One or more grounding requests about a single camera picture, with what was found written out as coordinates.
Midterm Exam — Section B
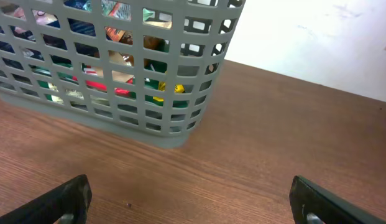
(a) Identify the beige brown snack bag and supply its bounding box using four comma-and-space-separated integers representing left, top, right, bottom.
104, 27, 168, 82

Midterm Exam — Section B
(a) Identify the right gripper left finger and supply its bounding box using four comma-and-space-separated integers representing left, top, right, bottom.
0, 174, 92, 224

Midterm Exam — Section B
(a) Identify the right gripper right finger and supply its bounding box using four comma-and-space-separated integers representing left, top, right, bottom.
289, 175, 386, 224

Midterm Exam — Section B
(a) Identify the grey plastic shopping basket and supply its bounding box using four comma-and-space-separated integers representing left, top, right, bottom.
0, 0, 245, 148

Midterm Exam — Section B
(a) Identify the green Nescafe coffee bag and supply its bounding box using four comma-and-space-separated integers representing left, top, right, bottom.
32, 40, 188, 108

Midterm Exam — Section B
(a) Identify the blue pasta pack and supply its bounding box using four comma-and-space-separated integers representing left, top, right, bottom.
0, 0, 100, 63

